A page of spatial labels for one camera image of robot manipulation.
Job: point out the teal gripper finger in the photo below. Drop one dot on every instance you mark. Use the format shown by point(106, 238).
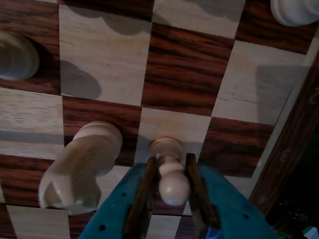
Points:
point(117, 199)
point(229, 206)

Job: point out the white chess pawn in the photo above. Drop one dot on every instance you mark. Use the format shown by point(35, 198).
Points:
point(174, 189)
point(15, 57)

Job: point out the white chess knight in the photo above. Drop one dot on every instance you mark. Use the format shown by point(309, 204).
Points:
point(82, 161)

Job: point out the white chess rook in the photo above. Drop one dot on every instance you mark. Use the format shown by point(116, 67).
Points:
point(291, 12)

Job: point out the wooden chessboard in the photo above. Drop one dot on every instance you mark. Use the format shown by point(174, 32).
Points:
point(187, 62)

